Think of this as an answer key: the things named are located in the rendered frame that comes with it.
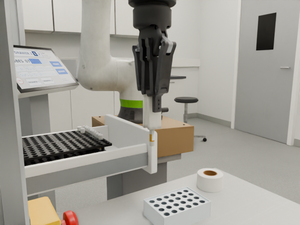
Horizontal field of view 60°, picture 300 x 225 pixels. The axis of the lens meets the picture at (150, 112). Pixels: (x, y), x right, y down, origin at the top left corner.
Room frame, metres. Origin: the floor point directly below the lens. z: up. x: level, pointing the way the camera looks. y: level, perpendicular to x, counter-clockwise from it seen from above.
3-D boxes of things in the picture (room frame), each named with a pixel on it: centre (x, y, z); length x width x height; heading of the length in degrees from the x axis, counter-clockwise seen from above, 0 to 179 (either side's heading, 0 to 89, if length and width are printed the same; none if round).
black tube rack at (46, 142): (0.63, 0.24, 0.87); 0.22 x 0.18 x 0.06; 123
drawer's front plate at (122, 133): (0.74, 0.07, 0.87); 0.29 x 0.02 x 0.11; 33
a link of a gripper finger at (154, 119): (0.52, -0.01, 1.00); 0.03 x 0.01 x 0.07; 121
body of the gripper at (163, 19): (0.53, 0.00, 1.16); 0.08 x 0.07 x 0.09; 31
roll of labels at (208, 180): (0.67, -0.17, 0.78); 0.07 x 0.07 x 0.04
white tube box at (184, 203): (0.53, -0.06, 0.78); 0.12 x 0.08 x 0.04; 121
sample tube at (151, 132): (0.53, 0.00, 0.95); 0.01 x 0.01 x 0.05
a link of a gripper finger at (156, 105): (0.51, -0.02, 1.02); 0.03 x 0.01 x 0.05; 31
